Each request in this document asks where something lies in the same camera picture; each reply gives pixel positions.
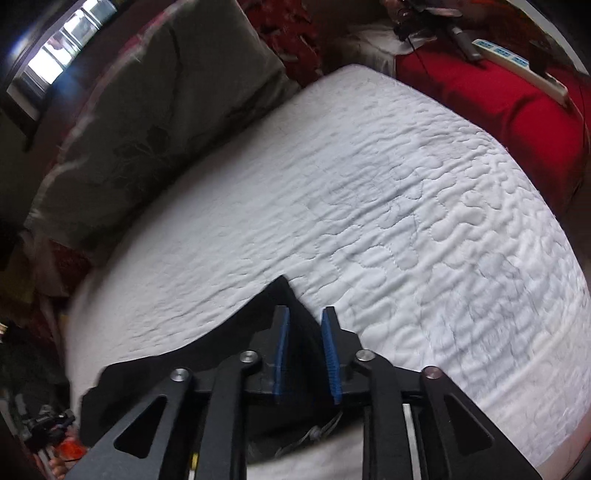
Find orange packet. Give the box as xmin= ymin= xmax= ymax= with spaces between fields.
xmin=58 ymin=436 xmax=89 ymax=460

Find dark remote control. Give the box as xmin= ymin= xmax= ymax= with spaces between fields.
xmin=445 ymin=23 xmax=483 ymax=63

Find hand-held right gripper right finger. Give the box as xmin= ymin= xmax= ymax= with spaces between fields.
xmin=322 ymin=306 xmax=543 ymax=480

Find grey floral pillow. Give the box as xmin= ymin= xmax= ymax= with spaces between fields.
xmin=23 ymin=0 xmax=301 ymax=264

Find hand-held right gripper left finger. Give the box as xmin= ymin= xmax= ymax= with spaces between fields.
xmin=69 ymin=305 xmax=291 ymax=480

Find window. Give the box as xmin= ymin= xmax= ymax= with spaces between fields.
xmin=7 ymin=0 xmax=116 ymax=116

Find white quilted mattress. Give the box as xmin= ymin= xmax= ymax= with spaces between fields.
xmin=60 ymin=65 xmax=591 ymax=480

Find white power strip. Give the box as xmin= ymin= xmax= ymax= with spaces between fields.
xmin=471 ymin=38 xmax=570 ymax=109

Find black pants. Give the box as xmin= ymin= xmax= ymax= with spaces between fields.
xmin=79 ymin=275 xmax=365 ymax=462

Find white cloth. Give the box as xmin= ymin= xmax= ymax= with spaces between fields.
xmin=346 ymin=23 xmax=439 ymax=77

